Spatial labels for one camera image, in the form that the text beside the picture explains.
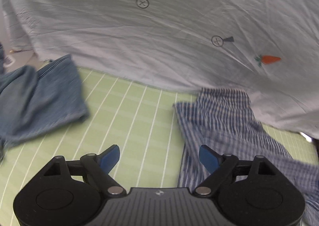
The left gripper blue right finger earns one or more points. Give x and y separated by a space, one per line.
220 168

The green grid cutting mat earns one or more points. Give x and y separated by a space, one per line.
139 119

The blue plaid shirt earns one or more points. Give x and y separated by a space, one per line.
223 120

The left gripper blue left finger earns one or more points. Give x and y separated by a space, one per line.
97 169

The blue denim jeans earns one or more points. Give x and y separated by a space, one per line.
35 102

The grey carrot print sheet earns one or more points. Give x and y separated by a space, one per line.
269 48

